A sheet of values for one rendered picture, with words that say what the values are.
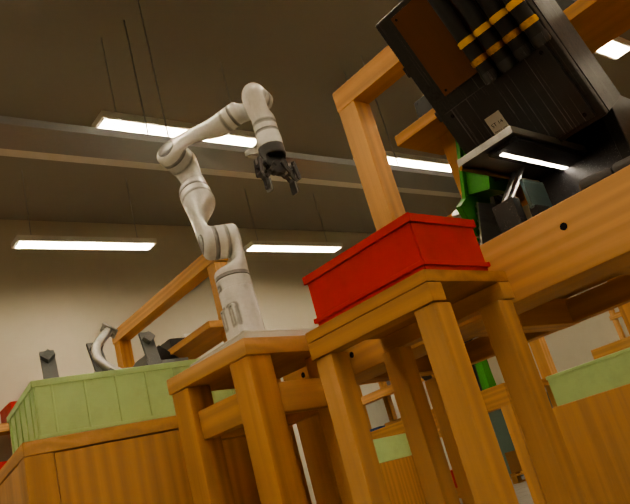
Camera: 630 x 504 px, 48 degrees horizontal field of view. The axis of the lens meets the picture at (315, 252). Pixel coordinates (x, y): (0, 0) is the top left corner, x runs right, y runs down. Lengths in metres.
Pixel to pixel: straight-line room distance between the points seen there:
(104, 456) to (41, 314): 7.15
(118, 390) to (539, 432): 1.17
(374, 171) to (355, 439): 1.44
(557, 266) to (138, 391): 1.20
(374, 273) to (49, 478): 0.97
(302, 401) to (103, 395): 0.63
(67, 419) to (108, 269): 7.59
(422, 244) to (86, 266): 8.31
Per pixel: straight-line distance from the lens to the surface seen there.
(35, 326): 8.97
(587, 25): 2.23
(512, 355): 1.41
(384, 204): 2.61
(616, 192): 1.47
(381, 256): 1.36
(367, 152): 2.70
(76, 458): 1.92
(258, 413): 1.57
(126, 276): 9.63
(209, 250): 1.87
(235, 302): 1.81
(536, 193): 1.76
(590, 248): 1.48
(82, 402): 2.05
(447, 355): 1.24
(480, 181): 1.92
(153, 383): 2.12
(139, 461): 1.96
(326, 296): 1.47
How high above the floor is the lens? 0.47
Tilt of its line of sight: 19 degrees up
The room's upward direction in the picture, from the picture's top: 16 degrees counter-clockwise
